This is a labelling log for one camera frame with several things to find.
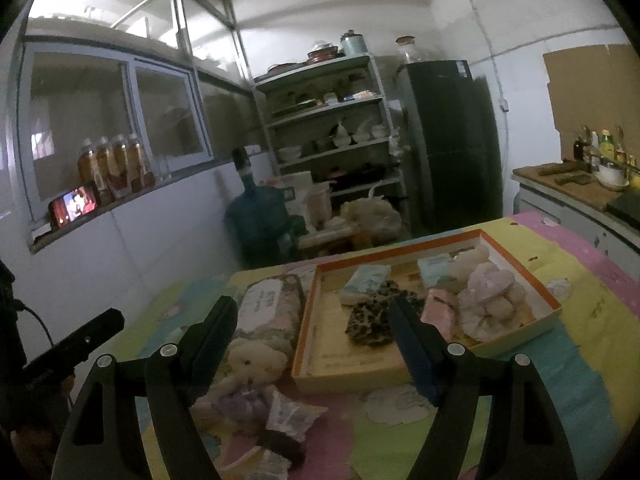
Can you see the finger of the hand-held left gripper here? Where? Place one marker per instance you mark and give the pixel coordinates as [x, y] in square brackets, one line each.
[85, 342]

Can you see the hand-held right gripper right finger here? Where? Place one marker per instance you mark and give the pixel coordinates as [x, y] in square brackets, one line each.
[412, 355]

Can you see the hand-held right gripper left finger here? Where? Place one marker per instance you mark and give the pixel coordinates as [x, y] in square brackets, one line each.
[212, 350]

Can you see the leopard print cloth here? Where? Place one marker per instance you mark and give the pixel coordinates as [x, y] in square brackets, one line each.
[372, 322]

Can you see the pink soft packet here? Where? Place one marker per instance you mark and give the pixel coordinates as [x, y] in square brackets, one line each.
[440, 310]

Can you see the orange-rimmed cardboard box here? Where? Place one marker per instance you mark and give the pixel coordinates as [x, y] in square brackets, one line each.
[330, 340]

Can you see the light green soft packet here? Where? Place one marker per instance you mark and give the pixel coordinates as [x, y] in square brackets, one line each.
[366, 282]

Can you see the pink plush toy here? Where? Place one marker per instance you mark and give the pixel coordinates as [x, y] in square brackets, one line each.
[487, 300]

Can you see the purple soft toy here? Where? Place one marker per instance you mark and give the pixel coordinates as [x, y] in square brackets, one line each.
[245, 404]

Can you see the black soft pouch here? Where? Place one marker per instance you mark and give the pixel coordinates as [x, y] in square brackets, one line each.
[280, 446]

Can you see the beige plush bear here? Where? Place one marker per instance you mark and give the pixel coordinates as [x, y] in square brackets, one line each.
[252, 362]

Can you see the floral tissue pack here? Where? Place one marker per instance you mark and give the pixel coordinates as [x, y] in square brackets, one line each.
[270, 310]

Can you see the white snack packet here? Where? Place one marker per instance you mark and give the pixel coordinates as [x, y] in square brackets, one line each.
[292, 412]

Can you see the smartphone with lit screen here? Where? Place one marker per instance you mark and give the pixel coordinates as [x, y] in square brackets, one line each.
[74, 206]

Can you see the blue water jug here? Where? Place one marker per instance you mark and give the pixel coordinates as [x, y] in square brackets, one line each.
[260, 220]

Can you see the white plastic bag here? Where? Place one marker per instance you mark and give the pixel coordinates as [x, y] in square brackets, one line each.
[372, 217]

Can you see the black pan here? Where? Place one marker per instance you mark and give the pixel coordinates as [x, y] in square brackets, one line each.
[355, 177]

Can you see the dark refrigerator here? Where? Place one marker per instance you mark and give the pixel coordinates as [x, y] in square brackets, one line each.
[450, 150]

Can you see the stack of white bowls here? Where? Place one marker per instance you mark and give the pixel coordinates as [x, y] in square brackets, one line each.
[290, 154]

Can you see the kitchen counter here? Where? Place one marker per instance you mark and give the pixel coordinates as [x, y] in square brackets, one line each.
[550, 195]

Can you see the white porcelain dishes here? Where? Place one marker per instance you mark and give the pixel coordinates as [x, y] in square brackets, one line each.
[360, 135]

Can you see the sliding glass window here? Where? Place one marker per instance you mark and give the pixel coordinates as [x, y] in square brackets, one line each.
[85, 110]

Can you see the wooden cutting board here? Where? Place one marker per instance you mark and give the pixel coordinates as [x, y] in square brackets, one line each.
[567, 176]

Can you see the grey metal shelf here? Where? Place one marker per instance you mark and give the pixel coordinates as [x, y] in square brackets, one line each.
[330, 125]

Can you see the dark green slab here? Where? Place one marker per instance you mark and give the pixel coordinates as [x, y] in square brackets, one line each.
[625, 207]

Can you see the white bowl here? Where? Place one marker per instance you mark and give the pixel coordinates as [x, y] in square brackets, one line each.
[612, 179]

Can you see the dark sauce bottle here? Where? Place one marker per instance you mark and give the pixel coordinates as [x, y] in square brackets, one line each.
[580, 147]

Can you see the yellow-green condiment bottle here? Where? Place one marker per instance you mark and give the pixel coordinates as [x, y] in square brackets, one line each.
[607, 146]

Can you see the glass jar with lid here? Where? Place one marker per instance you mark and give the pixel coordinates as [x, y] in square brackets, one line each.
[407, 51]

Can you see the pot with glass lid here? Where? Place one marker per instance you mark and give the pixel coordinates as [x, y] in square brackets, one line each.
[323, 53]

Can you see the teal lidded container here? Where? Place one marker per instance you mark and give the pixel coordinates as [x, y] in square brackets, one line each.
[354, 44]

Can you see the cardboard wall sheet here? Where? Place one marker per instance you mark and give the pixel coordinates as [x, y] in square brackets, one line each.
[595, 95]

